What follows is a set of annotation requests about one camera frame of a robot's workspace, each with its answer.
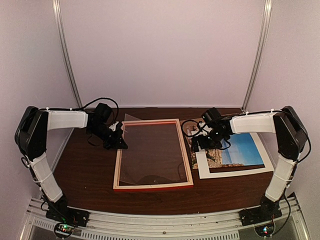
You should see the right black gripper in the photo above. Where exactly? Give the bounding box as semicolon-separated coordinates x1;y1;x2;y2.
191;129;226;153

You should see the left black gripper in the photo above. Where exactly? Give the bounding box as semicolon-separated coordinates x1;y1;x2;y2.
87;123;128;150

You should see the white mat board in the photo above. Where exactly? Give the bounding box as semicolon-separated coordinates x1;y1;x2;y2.
195;133;274;179

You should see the clear acrylic sheet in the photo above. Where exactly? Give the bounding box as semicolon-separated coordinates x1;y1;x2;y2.
118;113;188;186

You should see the wooden picture frame red edge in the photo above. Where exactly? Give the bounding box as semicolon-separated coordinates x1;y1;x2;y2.
112;118;195;192

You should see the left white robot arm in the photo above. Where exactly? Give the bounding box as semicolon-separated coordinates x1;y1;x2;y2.
14;103;128;222

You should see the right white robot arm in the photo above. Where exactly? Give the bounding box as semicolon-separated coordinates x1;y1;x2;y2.
189;106;310;221

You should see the landscape photo print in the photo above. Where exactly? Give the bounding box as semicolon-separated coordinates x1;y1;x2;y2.
186;124;265;171

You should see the brown backing board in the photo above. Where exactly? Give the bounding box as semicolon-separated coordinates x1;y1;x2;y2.
180;118;203;138

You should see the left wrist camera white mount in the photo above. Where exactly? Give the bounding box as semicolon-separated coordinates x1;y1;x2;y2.
109;121;123;132

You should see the right black cable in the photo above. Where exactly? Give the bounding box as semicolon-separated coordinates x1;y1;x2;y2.
183;119;233;151

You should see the black cable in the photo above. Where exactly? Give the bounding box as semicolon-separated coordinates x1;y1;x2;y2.
183;119;233;151
79;97;120;148

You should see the left black cable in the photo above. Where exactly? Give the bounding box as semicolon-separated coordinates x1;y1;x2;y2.
79;97;120;148

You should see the aluminium front rail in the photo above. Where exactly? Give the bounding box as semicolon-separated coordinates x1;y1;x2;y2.
17;203;311;240

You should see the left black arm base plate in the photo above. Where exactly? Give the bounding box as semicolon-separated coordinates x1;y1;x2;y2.
45;207;90;227

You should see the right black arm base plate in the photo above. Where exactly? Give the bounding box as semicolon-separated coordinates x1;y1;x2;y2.
238;206;283;226

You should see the right aluminium corner post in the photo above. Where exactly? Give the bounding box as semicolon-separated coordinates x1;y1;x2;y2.
241;0;273;112

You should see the aluminium corner post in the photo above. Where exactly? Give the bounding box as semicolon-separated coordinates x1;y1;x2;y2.
52;0;83;108
241;0;273;112

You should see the left aluminium corner post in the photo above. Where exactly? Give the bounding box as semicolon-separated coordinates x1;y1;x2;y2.
52;0;83;108

